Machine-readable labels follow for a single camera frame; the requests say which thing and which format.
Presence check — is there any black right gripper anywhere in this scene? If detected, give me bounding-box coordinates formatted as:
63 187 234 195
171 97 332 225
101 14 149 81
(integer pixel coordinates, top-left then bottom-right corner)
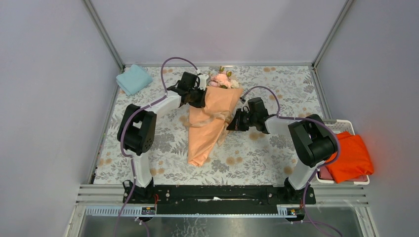
226 109 256 132

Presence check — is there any peach wrapping paper sheet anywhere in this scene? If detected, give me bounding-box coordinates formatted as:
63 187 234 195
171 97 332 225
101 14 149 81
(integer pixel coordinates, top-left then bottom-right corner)
187 86 243 166

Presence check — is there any pile of fake flowers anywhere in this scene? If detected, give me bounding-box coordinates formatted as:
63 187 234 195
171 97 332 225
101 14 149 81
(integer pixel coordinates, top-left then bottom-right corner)
207 66 241 89

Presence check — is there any beige ribbon pile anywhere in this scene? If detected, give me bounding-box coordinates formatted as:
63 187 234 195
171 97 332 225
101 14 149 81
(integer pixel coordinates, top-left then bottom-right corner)
182 111 233 146

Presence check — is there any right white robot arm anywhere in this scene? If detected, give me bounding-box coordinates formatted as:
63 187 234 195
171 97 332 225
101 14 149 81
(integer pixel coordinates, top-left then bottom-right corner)
227 97 341 203

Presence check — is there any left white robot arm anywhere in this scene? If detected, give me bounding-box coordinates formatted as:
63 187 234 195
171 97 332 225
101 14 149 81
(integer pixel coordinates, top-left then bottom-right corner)
117 71 210 203

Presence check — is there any floral patterned tablecloth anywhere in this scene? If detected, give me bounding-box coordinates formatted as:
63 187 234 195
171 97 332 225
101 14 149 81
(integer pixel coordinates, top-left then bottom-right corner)
93 66 322 185

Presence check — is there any light blue folded towel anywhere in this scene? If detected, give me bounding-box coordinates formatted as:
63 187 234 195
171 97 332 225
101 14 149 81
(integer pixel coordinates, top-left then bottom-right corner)
116 65 153 96

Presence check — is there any pink cloth in basket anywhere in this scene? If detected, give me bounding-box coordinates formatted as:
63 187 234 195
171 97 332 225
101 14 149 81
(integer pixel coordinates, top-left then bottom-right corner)
316 167 370 185

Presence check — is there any white plastic basket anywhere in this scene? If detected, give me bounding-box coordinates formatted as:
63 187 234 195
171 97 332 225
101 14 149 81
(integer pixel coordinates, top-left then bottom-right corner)
314 119 374 185

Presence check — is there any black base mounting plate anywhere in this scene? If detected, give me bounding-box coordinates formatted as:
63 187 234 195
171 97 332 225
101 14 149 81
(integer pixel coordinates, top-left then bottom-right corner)
123 182 316 215

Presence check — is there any orange folded cloth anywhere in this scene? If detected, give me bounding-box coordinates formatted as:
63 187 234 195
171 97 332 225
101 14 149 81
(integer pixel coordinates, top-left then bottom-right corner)
326 131 375 183

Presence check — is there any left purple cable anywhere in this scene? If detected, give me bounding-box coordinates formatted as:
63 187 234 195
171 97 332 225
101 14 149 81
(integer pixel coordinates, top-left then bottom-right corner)
113 57 200 237

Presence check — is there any purple cable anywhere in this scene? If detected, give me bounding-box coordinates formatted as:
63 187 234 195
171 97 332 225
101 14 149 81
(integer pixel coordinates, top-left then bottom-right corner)
240 85 343 237
113 57 200 237

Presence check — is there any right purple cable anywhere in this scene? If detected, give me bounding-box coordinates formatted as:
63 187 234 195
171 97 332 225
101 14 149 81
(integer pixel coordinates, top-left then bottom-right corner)
240 85 343 237

